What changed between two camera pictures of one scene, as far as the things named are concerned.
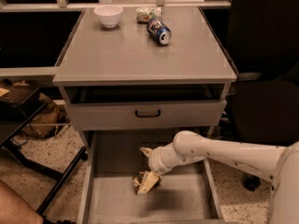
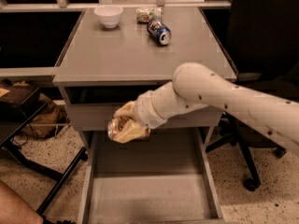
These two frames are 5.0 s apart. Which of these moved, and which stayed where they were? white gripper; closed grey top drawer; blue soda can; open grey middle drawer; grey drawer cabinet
Moved: white gripper
Stayed: grey drawer cabinet; blue soda can; open grey middle drawer; closed grey top drawer
